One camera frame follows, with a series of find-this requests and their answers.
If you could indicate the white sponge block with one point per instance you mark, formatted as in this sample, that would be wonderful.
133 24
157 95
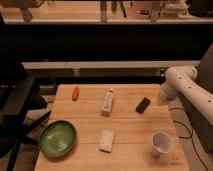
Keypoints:
106 140

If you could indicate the green bowl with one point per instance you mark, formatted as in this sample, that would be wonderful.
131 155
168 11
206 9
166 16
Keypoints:
57 139

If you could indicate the white paper cup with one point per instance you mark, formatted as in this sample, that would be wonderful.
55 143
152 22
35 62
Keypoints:
161 143

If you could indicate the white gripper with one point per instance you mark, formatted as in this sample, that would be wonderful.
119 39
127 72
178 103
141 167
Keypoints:
163 98

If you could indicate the orange carrot toy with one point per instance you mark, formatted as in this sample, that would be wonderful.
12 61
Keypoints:
75 94

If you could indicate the black chair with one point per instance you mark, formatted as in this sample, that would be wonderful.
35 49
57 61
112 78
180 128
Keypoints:
19 93

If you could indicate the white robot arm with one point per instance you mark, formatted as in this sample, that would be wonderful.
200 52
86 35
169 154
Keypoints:
180 79

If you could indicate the black eraser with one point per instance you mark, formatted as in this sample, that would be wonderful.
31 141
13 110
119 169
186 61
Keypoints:
143 105

